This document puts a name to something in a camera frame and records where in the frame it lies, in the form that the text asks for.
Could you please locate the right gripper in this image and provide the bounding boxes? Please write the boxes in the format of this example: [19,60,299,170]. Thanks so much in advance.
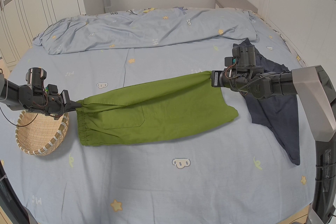
[211,70,250,91]

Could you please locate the dark blue garment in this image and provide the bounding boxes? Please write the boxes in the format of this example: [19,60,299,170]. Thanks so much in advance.
[232,39,301,166]

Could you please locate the pale blue quilt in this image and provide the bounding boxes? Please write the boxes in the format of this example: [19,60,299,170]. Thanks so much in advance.
[33,6,260,55]

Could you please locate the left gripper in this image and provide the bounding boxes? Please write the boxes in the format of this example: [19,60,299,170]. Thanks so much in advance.
[44,90,71,120]

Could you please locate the black cable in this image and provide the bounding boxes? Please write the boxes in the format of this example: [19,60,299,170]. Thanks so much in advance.
[0,106,32,128]

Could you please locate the bed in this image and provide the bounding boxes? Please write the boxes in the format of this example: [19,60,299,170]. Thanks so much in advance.
[0,0,336,224]

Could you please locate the grey bedside table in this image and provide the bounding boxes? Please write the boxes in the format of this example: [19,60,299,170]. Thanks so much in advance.
[213,0,259,12]

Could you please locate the green shorts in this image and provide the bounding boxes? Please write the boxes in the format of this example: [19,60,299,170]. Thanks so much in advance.
[76,71,239,147]

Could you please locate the round woven basket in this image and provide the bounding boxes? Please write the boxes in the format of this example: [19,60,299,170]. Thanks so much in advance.
[14,109,70,156]

